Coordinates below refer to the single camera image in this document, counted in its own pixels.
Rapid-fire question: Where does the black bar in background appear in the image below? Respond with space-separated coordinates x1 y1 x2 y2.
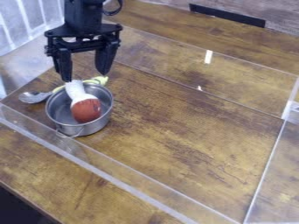
189 3 267 28

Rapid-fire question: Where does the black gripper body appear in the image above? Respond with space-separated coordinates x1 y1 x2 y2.
44 24 122 56

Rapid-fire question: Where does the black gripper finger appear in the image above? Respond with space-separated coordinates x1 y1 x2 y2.
52 48 72 82
94 41 118 75

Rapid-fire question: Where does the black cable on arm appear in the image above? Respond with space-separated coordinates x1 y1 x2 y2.
101 0 124 17

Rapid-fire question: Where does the spoon with yellow-green handle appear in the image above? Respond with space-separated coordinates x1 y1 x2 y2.
18 76 108 104

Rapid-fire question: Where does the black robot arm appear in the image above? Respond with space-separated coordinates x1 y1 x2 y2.
44 0 122 82

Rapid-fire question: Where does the red plush mushroom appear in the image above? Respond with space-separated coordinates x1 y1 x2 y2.
65 80 101 123

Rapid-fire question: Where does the silver metal pot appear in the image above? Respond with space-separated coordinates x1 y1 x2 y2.
45 83 113 137

